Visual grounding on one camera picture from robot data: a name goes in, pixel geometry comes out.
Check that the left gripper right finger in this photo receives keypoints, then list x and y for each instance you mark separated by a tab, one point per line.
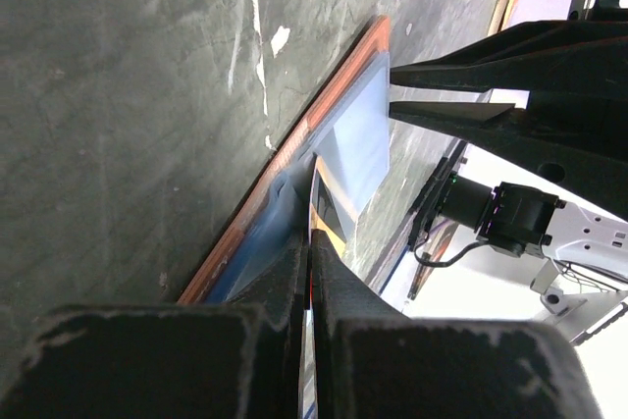
374	362

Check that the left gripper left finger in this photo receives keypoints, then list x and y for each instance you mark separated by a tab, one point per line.
237	359

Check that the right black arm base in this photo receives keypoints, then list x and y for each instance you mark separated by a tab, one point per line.
424	207

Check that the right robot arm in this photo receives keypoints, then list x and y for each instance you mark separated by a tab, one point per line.
572	132

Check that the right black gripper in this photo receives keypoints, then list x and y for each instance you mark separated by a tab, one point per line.
585	55

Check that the orange spiral notebook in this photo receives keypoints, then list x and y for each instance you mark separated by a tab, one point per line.
500	16

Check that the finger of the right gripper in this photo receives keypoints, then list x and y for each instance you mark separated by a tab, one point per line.
580	146

